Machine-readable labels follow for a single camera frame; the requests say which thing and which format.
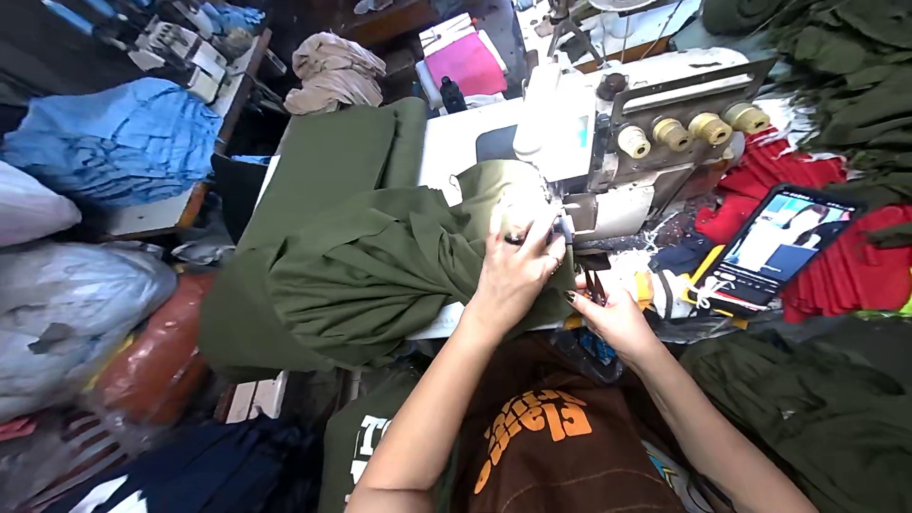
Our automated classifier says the person's right hand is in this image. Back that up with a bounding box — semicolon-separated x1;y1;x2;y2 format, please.
566;274;662;364

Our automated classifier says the person's left hand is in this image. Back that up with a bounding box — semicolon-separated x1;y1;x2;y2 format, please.
468;199;567;339

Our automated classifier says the draped olive green fabric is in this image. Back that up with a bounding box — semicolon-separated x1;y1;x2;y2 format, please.
199;160;575;380

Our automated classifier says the person's right forearm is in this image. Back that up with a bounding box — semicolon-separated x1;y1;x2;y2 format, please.
627;338;820;513

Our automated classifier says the person's left forearm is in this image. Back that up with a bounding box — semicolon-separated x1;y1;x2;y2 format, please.
345;308;508;513

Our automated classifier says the small navy cloth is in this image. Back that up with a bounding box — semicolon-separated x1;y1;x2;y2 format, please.
650;234;716;277

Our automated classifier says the white sewing table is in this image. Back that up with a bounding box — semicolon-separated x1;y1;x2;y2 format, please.
251;96;607;341

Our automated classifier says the person's body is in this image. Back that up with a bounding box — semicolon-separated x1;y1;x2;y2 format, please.
450;333;713;513

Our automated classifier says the white industrial sewing machine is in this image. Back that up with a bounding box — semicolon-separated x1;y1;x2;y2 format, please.
513;47;778;247

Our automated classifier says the black bottle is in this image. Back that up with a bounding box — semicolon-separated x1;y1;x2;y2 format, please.
439;76;467;115

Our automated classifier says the black smartphone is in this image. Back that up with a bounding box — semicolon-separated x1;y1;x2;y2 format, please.
691;183;863;317

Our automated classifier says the pink cloth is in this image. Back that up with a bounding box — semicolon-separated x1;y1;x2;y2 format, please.
423;30;508;96

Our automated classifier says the sewing machine with work table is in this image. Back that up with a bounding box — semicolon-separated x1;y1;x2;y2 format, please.
514;0;706;74

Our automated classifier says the pile of red fabric pieces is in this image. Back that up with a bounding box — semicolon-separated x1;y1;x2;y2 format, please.
694;127;912;324

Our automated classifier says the pile of olive fabric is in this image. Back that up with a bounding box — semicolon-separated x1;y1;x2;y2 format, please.
677;328;912;513
702;0;912;208

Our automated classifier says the folded olive green fabric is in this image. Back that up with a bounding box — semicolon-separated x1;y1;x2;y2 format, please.
238;97;428;252

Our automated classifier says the olive fabric with white print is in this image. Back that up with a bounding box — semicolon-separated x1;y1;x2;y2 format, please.
323;370;458;513

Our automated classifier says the beige fabric bundle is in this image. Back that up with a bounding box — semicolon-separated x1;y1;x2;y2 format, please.
284;31;387;115

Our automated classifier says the white slatted stool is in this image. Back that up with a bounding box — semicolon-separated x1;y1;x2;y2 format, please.
216;370;289;424

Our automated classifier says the white wooden side table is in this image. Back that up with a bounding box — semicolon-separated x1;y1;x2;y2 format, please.
103;27;273;239

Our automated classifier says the pile of navy fabric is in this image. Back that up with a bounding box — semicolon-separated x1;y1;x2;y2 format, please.
43;415;325;513

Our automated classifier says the white overlock machine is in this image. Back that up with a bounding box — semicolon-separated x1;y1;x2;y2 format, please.
128;16;229;105

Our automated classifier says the orange-red plastic bag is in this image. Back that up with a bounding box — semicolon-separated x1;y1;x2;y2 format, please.
89;272;216;428

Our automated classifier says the pile of light blue fabric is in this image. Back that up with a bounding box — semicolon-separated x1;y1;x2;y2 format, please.
1;77;224;209

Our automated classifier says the translucent plastic bag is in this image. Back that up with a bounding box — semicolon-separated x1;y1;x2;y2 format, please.
0;240;178;424

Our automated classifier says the slatted plastic chair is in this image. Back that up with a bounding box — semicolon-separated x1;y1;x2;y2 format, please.
21;412;168;513

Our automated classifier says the white plastic bag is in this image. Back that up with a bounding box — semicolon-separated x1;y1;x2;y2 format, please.
0;160;83;248

